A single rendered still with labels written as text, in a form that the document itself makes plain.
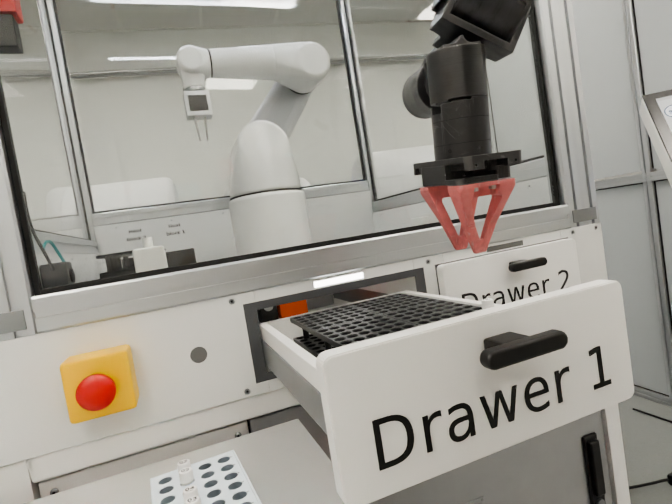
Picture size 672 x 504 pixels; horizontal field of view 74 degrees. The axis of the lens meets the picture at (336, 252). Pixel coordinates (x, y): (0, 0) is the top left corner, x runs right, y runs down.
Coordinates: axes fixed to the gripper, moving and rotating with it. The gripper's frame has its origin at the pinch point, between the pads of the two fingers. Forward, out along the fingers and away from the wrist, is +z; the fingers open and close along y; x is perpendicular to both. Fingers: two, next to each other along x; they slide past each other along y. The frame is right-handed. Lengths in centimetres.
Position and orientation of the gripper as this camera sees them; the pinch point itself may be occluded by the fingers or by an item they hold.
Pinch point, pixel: (469, 243)
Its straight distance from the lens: 49.8
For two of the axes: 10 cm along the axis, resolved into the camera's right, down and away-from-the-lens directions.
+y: -3.3, -1.2, 9.4
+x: -9.3, 1.8, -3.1
